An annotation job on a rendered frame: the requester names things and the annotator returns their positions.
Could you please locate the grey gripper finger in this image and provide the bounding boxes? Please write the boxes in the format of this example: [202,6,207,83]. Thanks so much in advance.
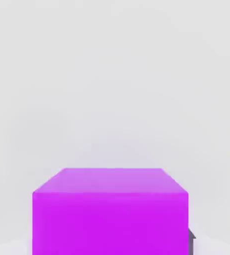
[188,227,219,255]

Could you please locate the small purple cube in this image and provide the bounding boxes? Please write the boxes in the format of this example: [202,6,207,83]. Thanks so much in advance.
[32,167,189,255]

